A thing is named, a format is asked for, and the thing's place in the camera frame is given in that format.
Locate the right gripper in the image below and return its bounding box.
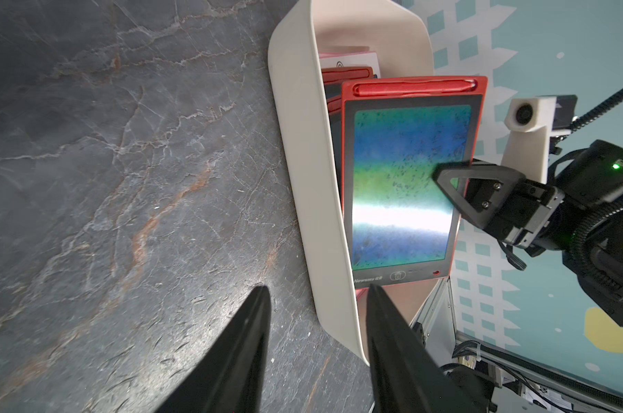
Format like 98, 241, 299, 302
433, 162, 564, 249

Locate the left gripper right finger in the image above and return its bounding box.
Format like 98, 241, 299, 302
366, 285, 477, 413

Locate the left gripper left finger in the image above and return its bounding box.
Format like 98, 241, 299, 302
156, 286, 272, 412

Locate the red frame writing tablet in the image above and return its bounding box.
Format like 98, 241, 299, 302
339, 76, 488, 290

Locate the white plastic storage box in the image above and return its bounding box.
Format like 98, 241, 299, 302
268, 1, 434, 360

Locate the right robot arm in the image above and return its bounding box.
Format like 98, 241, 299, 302
434, 88, 623, 328

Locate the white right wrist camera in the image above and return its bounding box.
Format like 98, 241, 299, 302
501, 95, 578, 183

